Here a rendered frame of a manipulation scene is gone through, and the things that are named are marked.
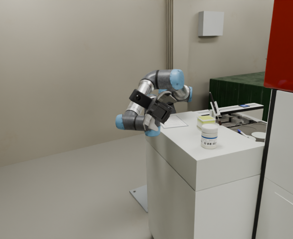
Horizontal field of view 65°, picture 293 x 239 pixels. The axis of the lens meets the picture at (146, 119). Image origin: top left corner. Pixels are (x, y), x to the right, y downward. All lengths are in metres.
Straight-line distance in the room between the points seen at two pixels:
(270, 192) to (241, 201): 0.14
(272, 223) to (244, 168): 0.28
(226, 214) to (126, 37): 2.82
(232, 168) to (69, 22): 2.71
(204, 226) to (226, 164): 0.31
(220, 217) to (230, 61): 3.90
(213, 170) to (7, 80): 2.68
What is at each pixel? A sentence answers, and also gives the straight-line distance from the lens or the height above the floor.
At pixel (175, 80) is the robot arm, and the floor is 1.21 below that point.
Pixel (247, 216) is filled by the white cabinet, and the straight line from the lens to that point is 1.32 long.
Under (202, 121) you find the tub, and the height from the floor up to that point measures 1.02.
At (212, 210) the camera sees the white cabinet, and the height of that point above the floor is 0.69.
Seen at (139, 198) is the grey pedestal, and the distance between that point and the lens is 2.31.
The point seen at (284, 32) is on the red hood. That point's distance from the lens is 1.05.
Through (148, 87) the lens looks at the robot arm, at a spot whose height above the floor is 1.18.
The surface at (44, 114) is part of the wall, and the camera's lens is 3.28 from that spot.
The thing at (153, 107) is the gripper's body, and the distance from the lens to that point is 0.85.
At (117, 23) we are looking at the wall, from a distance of 3.45.
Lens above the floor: 1.41
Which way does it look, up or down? 18 degrees down
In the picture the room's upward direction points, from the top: 2 degrees counter-clockwise
